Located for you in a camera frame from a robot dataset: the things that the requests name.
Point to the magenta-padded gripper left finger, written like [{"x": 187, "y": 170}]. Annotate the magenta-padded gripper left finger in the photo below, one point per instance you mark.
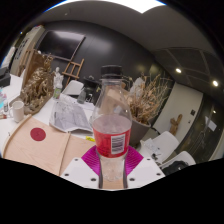
[{"x": 88, "y": 160}]

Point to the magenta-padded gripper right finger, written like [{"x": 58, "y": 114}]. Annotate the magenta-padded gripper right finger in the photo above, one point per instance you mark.
[{"x": 135, "y": 160}]

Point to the clear red-labelled plastic bottle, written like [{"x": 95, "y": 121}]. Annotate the clear red-labelled plastic bottle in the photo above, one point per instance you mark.
[{"x": 111, "y": 133}]

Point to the yellow tag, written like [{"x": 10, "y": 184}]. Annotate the yellow tag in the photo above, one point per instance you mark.
[{"x": 90, "y": 138}]

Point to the white chair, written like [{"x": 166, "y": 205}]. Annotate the white chair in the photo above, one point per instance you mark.
[
  {"x": 181, "y": 156},
  {"x": 165, "y": 143},
  {"x": 73, "y": 87}
]

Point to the black backpack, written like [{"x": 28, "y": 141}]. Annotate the black backpack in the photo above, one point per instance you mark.
[{"x": 175, "y": 167}]

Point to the open printed newspaper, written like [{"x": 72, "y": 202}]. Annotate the open printed newspaper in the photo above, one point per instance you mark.
[{"x": 68, "y": 116}]

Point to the flat round red coaster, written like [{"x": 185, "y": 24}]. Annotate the flat round red coaster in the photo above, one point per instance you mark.
[{"x": 38, "y": 134}]

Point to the grey pot with dried plant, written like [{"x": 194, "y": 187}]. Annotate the grey pot with dried plant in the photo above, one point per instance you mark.
[{"x": 146, "y": 100}]

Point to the grey spray bottle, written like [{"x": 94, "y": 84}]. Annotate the grey spray bottle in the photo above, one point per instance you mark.
[{"x": 81, "y": 95}]

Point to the green-labelled white bottle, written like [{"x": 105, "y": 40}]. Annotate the green-labelled white bottle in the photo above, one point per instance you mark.
[{"x": 57, "y": 85}]

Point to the white ceramic mug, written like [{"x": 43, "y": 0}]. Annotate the white ceramic mug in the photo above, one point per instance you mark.
[{"x": 17, "y": 110}]

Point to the golden figure sculpture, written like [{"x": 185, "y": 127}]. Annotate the golden figure sculpture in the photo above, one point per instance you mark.
[{"x": 38, "y": 88}]

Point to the wooden easel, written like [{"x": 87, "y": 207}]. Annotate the wooden easel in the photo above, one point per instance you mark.
[{"x": 74, "y": 64}]

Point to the round ceiling light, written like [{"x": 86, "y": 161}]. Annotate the round ceiling light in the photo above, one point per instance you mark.
[
  {"x": 215, "y": 83},
  {"x": 178, "y": 70}
]

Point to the black flat box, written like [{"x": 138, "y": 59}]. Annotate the black flat box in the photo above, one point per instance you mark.
[{"x": 5, "y": 78}]

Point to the white cabinet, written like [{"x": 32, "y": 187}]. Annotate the white cabinet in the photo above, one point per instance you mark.
[{"x": 25, "y": 43}]

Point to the wooden wall figure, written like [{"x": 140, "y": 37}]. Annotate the wooden wall figure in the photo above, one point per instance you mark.
[{"x": 175, "y": 124}]

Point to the black wall screen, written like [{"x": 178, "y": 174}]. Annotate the black wall screen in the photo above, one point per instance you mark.
[{"x": 61, "y": 43}]

